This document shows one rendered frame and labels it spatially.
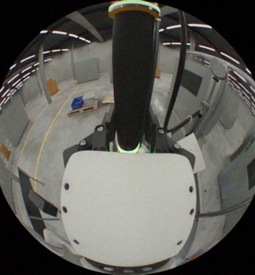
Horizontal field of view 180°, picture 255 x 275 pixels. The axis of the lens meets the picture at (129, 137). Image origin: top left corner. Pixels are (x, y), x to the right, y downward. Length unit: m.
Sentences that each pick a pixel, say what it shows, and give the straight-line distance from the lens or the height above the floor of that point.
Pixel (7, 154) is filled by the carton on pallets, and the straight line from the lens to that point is 8.17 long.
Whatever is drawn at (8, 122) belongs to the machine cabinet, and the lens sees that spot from 6.18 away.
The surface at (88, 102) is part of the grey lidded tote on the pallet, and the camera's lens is 3.29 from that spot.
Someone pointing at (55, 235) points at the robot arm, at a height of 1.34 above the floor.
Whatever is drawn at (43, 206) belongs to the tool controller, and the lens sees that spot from 0.79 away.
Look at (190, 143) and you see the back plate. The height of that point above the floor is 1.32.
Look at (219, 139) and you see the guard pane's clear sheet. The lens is 0.84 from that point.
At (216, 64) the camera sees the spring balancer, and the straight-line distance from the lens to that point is 0.76.
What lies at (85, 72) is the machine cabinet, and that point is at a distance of 7.56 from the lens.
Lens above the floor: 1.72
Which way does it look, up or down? 52 degrees down
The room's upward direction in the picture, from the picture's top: 3 degrees clockwise
